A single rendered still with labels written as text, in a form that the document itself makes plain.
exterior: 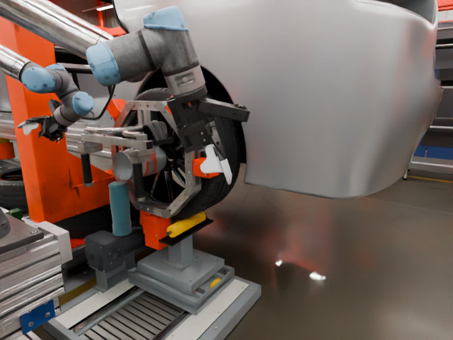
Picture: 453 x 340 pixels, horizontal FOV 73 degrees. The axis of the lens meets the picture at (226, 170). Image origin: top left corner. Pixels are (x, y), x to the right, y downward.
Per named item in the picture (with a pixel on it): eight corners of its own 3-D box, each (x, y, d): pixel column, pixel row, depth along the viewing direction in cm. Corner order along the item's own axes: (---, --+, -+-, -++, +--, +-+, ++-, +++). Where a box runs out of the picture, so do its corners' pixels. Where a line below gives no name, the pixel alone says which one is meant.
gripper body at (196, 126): (185, 144, 71) (165, 95, 66) (219, 132, 72) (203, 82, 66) (187, 156, 65) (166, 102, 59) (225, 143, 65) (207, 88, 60)
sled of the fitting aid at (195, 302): (234, 280, 180) (234, 266, 177) (196, 317, 151) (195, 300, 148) (171, 256, 206) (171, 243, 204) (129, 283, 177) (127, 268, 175)
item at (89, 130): (144, 132, 141) (143, 109, 138) (108, 137, 125) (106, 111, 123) (120, 130, 150) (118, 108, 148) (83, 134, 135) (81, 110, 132)
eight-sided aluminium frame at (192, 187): (203, 222, 141) (200, 101, 127) (193, 227, 135) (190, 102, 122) (125, 200, 170) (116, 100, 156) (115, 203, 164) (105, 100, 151)
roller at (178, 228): (209, 220, 167) (209, 210, 166) (172, 241, 143) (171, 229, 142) (201, 217, 170) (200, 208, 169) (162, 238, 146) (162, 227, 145)
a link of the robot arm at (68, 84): (50, 59, 100) (71, 90, 102) (65, 63, 110) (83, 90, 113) (30, 71, 100) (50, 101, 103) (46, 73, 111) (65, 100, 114)
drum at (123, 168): (168, 173, 147) (167, 144, 143) (133, 184, 129) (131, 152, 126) (148, 169, 154) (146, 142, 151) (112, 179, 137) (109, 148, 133)
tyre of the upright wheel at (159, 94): (251, 98, 142) (151, 81, 175) (222, 99, 123) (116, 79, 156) (233, 223, 163) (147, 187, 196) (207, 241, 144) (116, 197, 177)
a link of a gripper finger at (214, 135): (219, 164, 66) (206, 128, 67) (227, 162, 66) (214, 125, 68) (218, 160, 61) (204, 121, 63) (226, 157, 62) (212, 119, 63)
